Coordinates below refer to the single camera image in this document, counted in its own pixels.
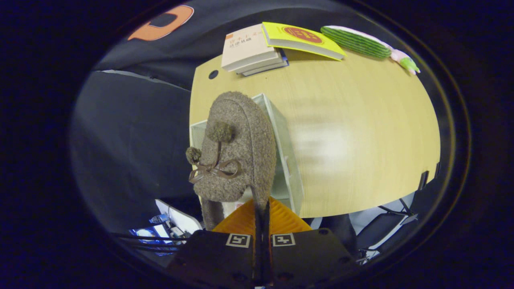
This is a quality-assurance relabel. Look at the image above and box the yellow book with red circle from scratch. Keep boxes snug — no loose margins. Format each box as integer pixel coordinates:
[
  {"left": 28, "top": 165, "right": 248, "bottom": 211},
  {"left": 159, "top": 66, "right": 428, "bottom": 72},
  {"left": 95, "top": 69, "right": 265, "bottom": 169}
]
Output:
[{"left": 261, "top": 21, "right": 346, "bottom": 61}]

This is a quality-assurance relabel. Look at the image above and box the black backdrop cloth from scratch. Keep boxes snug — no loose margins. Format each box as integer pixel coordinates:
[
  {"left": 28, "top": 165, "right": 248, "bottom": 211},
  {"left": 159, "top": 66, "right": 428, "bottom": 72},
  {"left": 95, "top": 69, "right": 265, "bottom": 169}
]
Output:
[{"left": 70, "top": 0, "right": 281, "bottom": 241}]

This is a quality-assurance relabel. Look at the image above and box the beige thick book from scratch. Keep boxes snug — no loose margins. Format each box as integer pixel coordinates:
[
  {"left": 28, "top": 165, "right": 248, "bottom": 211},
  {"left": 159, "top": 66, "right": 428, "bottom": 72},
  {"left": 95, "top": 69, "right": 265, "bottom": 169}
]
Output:
[{"left": 221, "top": 24, "right": 283, "bottom": 73}]

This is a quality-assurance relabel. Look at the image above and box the thin book with blue edge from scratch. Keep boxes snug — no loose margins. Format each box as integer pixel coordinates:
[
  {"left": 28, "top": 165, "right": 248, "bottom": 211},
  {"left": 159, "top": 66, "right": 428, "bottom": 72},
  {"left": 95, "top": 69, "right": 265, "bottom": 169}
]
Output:
[{"left": 241, "top": 49, "right": 290, "bottom": 77}]

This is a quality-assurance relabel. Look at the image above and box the black chair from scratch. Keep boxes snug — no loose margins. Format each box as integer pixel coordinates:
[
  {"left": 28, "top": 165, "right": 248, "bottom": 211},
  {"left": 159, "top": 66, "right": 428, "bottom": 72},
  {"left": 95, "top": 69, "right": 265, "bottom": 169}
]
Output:
[{"left": 357, "top": 161, "right": 441, "bottom": 263}]

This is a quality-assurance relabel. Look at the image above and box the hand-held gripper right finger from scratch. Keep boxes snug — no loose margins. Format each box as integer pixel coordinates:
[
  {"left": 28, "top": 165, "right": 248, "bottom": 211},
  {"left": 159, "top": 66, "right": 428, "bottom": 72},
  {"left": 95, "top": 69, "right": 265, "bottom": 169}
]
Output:
[{"left": 263, "top": 196, "right": 359, "bottom": 288}]

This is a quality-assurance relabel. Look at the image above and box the thin white book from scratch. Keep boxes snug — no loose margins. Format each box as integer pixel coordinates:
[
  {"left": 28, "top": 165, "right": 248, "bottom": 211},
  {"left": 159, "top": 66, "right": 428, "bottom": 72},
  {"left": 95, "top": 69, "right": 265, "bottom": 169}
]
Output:
[{"left": 235, "top": 57, "right": 286, "bottom": 75}]

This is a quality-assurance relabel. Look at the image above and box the cream fabric storage box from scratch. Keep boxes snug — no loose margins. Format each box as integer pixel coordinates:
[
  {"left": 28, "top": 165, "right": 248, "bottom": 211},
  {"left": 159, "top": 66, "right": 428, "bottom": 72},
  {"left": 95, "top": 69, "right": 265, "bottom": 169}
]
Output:
[{"left": 189, "top": 93, "right": 305, "bottom": 218}]

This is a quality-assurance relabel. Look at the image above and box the blue printed picture board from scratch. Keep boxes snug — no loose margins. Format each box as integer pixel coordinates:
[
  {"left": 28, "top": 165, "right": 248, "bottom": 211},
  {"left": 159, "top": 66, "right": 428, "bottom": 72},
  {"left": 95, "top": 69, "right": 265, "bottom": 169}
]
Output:
[{"left": 128, "top": 225, "right": 178, "bottom": 256}]

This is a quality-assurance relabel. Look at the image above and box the green striped watermelon cushion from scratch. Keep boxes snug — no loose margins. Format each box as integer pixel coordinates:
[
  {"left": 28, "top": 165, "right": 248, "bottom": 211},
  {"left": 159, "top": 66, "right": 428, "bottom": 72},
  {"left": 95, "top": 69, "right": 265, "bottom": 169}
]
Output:
[{"left": 320, "top": 25, "right": 392, "bottom": 60}]

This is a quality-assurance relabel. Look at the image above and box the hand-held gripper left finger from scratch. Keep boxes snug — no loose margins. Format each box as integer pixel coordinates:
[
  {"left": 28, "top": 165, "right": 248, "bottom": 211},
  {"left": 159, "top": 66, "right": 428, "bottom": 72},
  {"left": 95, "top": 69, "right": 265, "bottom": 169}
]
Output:
[{"left": 167, "top": 197, "right": 264, "bottom": 289}]

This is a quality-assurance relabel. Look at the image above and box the white flat board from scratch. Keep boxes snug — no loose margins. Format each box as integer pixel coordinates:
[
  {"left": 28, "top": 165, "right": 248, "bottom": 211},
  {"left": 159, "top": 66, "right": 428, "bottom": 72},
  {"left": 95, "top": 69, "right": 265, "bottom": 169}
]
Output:
[{"left": 155, "top": 199, "right": 203, "bottom": 234}]

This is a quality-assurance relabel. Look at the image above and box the pink and green plush toy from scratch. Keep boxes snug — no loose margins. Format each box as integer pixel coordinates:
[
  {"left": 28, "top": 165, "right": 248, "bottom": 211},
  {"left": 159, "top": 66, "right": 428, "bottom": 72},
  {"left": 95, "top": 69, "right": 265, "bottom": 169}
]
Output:
[{"left": 389, "top": 48, "right": 421, "bottom": 76}]

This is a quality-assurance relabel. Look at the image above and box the brown fuzzy shoe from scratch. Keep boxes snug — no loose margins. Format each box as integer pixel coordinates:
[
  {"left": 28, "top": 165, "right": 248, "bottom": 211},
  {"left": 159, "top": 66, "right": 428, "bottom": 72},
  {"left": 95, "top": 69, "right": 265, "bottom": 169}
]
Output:
[{"left": 185, "top": 91, "right": 278, "bottom": 232}]

